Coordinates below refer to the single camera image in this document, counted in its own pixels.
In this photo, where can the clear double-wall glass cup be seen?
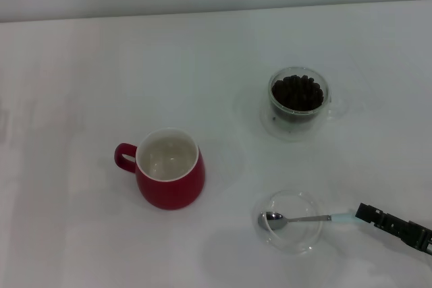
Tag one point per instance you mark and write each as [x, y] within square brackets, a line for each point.
[270, 124]

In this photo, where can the dark coffee beans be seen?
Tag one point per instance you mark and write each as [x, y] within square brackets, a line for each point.
[297, 94]

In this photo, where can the red ceramic mug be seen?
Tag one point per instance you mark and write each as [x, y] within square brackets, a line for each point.
[172, 190]

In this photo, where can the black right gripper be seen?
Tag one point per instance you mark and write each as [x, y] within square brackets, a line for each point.
[420, 237]

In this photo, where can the clear glass dish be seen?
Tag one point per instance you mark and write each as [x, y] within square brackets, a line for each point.
[297, 244]

